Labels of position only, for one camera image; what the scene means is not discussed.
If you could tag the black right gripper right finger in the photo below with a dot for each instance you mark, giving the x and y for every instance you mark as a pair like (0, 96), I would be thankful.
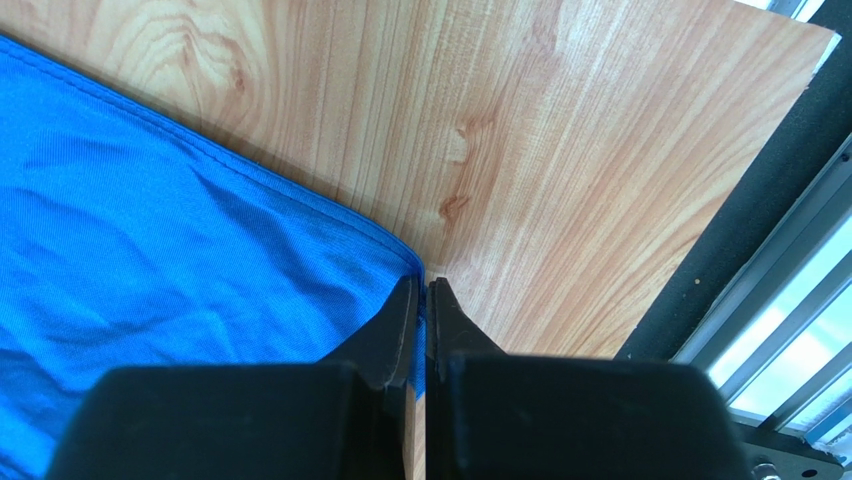
(494, 415)

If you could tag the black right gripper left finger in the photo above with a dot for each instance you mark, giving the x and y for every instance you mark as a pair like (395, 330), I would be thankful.
(348, 416)

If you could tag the blue cloth napkin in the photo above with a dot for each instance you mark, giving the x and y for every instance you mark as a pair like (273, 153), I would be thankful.
(128, 239)

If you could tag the aluminium frame rail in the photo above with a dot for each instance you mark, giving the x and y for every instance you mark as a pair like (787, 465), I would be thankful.
(762, 303)

